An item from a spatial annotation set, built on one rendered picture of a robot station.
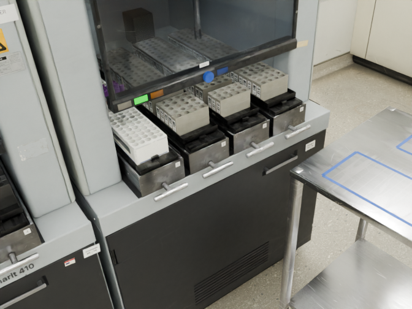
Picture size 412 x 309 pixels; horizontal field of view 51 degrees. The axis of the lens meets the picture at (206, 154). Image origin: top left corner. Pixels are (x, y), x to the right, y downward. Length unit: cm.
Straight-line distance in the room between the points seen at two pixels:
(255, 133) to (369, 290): 65
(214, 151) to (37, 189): 47
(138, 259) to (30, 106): 54
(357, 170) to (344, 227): 104
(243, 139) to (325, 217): 99
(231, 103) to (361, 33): 233
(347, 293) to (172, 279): 57
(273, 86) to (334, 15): 200
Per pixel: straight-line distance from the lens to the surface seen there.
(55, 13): 98
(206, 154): 120
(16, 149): 106
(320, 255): 200
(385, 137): 126
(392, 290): 159
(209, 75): 116
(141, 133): 118
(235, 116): 130
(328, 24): 332
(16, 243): 109
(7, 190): 109
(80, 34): 100
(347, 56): 362
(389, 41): 340
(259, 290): 185
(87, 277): 125
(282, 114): 134
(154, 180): 115
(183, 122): 120
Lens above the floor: 150
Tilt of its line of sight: 36 degrees down
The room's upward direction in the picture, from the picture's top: 3 degrees counter-clockwise
